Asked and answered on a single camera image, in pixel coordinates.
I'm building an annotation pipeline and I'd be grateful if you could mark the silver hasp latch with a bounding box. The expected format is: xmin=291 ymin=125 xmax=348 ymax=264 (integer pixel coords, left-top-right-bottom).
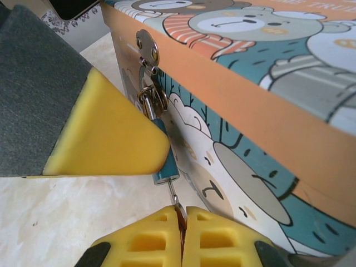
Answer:
xmin=135 ymin=29 xmax=169 ymax=112

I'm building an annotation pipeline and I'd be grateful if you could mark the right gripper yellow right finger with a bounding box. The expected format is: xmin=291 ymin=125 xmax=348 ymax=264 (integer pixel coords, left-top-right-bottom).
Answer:
xmin=182 ymin=205 xmax=290 ymax=267

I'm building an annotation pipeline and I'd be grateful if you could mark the small metal key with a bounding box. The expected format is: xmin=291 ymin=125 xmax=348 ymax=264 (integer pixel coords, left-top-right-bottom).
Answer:
xmin=167 ymin=179 xmax=190 ymax=253

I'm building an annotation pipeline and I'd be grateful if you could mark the orange bear print tin box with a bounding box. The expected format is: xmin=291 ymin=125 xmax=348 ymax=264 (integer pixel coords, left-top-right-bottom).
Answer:
xmin=100 ymin=0 xmax=356 ymax=258

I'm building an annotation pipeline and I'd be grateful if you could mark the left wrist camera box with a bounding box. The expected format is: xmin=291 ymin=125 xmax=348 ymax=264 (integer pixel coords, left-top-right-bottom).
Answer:
xmin=54 ymin=0 xmax=100 ymax=21

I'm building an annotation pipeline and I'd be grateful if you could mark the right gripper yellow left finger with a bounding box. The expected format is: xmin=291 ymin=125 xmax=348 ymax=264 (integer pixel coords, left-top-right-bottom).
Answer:
xmin=79 ymin=205 xmax=183 ymax=267

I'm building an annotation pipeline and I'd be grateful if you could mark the small teal padlock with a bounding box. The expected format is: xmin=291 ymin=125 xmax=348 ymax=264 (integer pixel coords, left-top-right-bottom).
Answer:
xmin=137 ymin=85 xmax=182 ymax=186

